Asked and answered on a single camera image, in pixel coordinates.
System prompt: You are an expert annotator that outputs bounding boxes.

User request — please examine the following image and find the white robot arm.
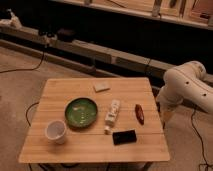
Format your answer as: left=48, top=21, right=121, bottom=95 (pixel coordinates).
left=156, top=61, right=213, bottom=120

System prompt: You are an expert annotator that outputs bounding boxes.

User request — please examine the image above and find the white ceramic cup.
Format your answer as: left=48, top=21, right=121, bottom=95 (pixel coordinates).
left=45, top=120, right=67, bottom=144

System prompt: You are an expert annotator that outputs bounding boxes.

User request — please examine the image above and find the small beige sponge block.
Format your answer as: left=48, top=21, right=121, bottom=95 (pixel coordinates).
left=94, top=82, right=110, bottom=92

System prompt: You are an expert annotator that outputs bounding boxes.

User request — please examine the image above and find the green round plate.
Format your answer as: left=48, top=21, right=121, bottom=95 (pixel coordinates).
left=65, top=97, right=98, bottom=128

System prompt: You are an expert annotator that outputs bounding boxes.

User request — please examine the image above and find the wooden table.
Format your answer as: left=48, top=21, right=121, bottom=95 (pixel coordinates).
left=19, top=77, right=170, bottom=163

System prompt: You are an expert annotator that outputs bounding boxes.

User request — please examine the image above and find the black smartphone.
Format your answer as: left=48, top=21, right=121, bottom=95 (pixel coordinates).
left=112, top=130, right=137, bottom=145

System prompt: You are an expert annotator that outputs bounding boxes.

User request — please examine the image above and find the dark object on ledge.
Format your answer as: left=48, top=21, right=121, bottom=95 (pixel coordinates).
left=57, top=28, right=76, bottom=42

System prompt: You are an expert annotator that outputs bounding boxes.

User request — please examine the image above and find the white crumpled object on ledge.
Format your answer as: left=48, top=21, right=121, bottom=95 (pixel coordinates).
left=0, top=9, right=22, bottom=29

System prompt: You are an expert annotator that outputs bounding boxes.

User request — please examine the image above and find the black floor cable left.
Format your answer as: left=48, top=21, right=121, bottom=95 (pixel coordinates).
left=0, top=49, right=46, bottom=75

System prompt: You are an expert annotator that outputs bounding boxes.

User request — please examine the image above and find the black cable right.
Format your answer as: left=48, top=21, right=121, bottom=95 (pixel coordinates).
left=189, top=105, right=213, bottom=171

